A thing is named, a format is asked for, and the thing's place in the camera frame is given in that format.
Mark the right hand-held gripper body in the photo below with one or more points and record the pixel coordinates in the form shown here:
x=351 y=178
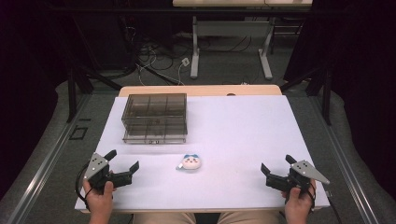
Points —
x=299 y=177

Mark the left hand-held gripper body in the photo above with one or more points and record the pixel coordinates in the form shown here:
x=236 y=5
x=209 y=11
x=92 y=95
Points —
x=100 y=174

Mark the person's right hand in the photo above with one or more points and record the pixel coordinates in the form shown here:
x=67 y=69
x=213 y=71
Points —
x=297 y=203

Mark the person's left hand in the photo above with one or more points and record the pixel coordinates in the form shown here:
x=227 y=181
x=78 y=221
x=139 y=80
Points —
x=100 y=200

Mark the person's right leg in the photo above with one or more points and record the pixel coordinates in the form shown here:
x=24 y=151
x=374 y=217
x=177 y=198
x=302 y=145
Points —
x=249 y=218

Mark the person's leg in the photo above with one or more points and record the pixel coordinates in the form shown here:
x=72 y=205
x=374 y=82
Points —
x=165 y=218
x=249 y=218

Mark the transparent grey drawer box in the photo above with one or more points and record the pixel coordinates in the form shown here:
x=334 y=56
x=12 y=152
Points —
x=154 y=118

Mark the white cartoon face toy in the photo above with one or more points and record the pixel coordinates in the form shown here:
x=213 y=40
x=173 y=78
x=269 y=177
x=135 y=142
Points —
x=191 y=162

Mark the person's left leg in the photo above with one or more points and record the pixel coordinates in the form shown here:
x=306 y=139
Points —
x=165 y=218

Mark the black metal stand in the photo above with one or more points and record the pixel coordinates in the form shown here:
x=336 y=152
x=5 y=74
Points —
x=325 y=93
x=72 y=93

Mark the dark curtain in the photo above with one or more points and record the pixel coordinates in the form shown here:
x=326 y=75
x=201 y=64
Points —
x=28 y=77
x=361 y=77

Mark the white power adapter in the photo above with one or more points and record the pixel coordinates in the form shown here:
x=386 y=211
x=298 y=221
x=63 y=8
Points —
x=185 y=61

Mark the white desk with metal legs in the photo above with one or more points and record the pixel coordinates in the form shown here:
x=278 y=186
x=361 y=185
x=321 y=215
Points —
x=231 y=29

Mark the metal floor rail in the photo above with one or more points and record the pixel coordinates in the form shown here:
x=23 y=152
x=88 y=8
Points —
x=350 y=169
x=40 y=163

